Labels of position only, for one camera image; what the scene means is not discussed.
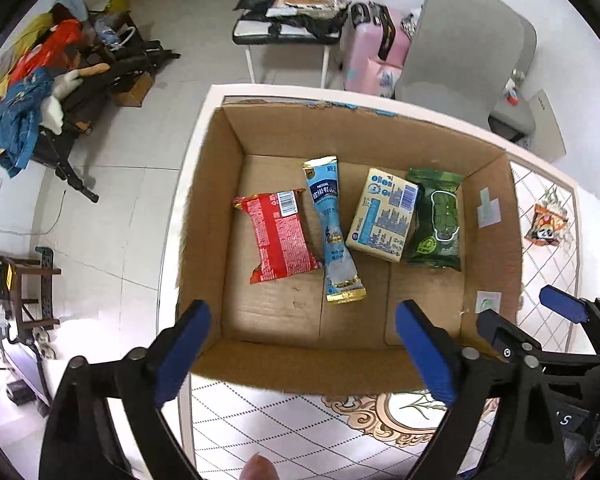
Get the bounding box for blue denim garment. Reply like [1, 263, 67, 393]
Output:
[0, 66, 57, 177]

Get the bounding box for yellow cloth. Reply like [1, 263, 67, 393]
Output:
[0, 12, 55, 117]

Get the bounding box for clear plastic bags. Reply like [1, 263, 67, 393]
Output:
[279, 0, 352, 17]

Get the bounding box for grey flat panel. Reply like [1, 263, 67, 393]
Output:
[526, 89, 567, 163]

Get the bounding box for black perforated metal bar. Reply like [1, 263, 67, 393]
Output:
[34, 246, 62, 332]

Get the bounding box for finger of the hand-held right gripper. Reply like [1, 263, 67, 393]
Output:
[476, 308, 548, 364]
[539, 284, 600, 356]

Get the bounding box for pale yellow tissue pack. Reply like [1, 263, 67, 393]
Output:
[346, 167, 420, 263]

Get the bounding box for pink suitcase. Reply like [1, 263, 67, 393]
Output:
[342, 2, 412, 95]

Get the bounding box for light blue drink sachet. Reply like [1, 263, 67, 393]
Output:
[302, 156, 368, 306]

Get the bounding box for person's left hand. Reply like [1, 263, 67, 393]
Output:
[242, 452, 278, 480]

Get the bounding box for dark wooden stool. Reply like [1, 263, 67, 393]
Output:
[0, 245, 63, 333]

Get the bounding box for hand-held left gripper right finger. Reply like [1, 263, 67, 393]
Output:
[395, 300, 567, 480]

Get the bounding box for black clothing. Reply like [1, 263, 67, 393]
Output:
[234, 9, 350, 41]

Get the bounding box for grey office chair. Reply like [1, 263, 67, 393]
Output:
[394, 0, 538, 142]

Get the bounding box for pink printed box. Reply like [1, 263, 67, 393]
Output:
[364, 57, 404, 99]

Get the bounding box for small brown cardboard box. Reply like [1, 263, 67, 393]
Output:
[111, 70, 156, 109]

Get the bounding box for green snack packet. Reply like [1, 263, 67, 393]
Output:
[405, 168, 466, 272]

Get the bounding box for dark flat screen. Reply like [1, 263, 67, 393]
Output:
[0, 310, 53, 418]

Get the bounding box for black folding frame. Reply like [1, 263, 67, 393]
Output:
[29, 39, 182, 204]

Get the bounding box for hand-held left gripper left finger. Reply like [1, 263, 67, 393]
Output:
[39, 300, 213, 480]

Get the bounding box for red cloth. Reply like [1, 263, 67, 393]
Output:
[9, 18, 84, 85]

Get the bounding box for orange cartoon snack packet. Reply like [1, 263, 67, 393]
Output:
[524, 202, 568, 247]

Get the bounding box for white plush toy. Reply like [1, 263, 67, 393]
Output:
[41, 69, 84, 134]

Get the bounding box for red snack packet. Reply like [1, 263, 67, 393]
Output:
[231, 188, 323, 285]

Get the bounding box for small red white bottle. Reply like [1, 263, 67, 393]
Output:
[502, 69, 526, 107]

